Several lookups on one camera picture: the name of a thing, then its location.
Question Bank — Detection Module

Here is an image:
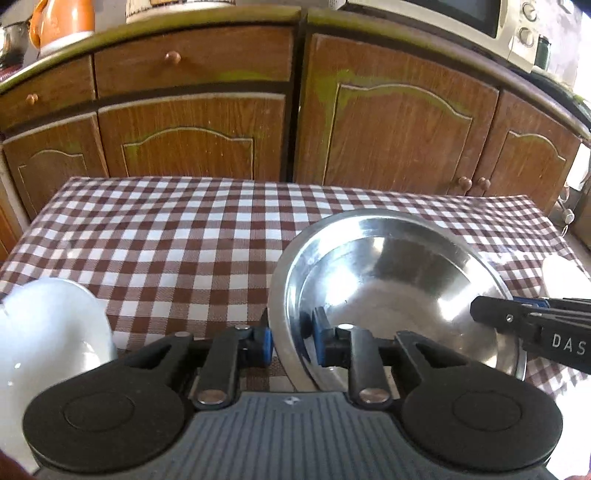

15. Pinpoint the small steel bowl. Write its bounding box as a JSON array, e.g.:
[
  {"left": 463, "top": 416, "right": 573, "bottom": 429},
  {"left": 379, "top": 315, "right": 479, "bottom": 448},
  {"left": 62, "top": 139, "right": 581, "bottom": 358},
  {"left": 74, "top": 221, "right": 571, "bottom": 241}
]
[{"left": 297, "top": 236, "right": 524, "bottom": 377}]

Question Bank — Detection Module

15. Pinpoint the large steel plate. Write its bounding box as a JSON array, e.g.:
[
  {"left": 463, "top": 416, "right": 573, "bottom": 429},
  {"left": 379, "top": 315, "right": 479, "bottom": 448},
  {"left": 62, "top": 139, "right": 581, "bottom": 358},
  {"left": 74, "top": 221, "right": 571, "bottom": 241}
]
[{"left": 267, "top": 209, "right": 527, "bottom": 391}]

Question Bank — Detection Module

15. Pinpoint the white green-patterned bowl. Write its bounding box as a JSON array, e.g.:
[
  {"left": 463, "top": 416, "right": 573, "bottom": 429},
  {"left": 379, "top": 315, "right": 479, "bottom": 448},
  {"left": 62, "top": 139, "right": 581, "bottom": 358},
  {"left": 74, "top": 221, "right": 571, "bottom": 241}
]
[{"left": 541, "top": 255, "right": 591, "bottom": 300}]

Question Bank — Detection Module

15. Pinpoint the brown checkered tablecloth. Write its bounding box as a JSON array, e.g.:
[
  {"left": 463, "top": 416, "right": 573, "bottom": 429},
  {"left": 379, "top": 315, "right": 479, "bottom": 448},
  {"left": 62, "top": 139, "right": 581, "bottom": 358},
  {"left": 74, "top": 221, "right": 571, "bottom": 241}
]
[{"left": 0, "top": 175, "right": 591, "bottom": 402}]

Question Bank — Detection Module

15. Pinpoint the blue patterned porcelain bowl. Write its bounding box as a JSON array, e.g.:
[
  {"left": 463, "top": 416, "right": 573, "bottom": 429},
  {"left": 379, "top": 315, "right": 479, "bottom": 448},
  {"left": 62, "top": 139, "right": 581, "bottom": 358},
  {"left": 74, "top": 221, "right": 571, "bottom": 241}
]
[{"left": 0, "top": 278, "right": 117, "bottom": 473}]

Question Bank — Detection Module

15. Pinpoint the wooden two-door cabinet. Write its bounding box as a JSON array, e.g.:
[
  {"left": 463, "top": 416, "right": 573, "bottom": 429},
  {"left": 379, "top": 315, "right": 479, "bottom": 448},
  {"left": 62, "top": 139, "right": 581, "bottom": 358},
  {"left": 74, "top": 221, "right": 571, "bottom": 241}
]
[{"left": 294, "top": 9, "right": 590, "bottom": 211}]

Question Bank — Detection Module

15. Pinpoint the green thermos flask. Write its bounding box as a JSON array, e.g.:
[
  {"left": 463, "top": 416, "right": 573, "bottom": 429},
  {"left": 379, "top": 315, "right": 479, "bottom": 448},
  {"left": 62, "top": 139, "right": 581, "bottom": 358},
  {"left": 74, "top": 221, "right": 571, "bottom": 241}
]
[{"left": 535, "top": 35, "right": 551, "bottom": 70}]

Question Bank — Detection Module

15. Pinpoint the wooden drawer cabinet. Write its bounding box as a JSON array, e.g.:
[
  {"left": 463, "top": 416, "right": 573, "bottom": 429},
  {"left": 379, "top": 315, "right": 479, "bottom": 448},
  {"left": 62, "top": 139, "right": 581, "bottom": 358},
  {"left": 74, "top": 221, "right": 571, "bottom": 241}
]
[{"left": 0, "top": 5, "right": 304, "bottom": 222}]

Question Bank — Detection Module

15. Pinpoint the cream microwave oven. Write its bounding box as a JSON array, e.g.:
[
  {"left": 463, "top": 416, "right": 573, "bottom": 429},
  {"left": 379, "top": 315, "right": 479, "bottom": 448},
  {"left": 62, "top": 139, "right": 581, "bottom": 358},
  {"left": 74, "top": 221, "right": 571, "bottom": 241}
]
[{"left": 329, "top": 0, "right": 540, "bottom": 72}]

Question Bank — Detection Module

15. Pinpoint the white rice cooker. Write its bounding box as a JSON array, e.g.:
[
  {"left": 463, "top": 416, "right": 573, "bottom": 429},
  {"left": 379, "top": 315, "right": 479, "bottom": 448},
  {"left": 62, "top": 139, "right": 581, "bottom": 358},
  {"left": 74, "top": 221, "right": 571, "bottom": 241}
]
[{"left": 125, "top": 0, "right": 235, "bottom": 24}]

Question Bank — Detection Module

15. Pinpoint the orange electric kettle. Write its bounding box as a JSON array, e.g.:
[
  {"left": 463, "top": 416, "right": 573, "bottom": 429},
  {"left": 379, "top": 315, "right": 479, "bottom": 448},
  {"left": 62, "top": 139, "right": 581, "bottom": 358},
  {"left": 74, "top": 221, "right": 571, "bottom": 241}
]
[{"left": 29, "top": 0, "right": 95, "bottom": 58}]

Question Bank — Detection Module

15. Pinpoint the steel pot on cooker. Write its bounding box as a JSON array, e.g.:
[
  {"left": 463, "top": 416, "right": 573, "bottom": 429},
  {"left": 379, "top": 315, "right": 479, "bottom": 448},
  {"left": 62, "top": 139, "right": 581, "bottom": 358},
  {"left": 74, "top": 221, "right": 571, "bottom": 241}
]
[{"left": 0, "top": 19, "right": 30, "bottom": 69}]

